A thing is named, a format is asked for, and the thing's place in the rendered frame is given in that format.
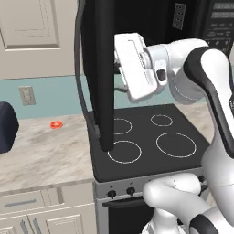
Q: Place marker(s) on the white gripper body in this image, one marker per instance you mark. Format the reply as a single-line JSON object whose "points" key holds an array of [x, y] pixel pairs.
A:
{"points": [[134, 67]]}

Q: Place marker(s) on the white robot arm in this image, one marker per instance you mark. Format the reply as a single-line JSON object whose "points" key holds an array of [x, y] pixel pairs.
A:
{"points": [[214, 76]]}

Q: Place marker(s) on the black microwave oven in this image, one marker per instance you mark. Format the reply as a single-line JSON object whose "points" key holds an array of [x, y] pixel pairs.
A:
{"points": [[158, 18]]}

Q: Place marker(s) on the black oven door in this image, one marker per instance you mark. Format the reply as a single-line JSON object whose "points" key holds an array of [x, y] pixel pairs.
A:
{"points": [[125, 221]]}

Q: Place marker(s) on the beige base cupboard door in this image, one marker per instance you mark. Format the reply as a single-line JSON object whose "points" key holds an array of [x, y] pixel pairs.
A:
{"points": [[9, 225], [67, 221]]}

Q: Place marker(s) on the black hob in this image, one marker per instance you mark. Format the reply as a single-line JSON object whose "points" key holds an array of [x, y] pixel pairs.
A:
{"points": [[146, 161]]}

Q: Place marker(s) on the small red round thing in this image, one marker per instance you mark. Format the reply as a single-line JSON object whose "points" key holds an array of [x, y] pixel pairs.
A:
{"points": [[56, 124]]}

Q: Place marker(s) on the silver oven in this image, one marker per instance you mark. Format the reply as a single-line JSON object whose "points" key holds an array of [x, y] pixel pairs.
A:
{"points": [[122, 186]]}

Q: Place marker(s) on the black oven knob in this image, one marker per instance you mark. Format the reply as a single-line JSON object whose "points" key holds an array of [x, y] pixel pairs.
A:
{"points": [[201, 178], [130, 191], [112, 194]]}

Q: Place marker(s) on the dark blue rounded appliance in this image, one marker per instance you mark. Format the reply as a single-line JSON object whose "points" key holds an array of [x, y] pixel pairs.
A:
{"points": [[6, 128]]}

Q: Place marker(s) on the beige drawer front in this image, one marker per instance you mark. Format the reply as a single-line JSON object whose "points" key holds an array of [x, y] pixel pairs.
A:
{"points": [[27, 196]]}

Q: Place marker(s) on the beige wall cupboard door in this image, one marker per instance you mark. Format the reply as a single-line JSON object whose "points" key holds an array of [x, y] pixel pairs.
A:
{"points": [[30, 30]]}

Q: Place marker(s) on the beige wall socket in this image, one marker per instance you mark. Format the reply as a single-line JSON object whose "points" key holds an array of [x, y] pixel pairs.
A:
{"points": [[27, 95]]}

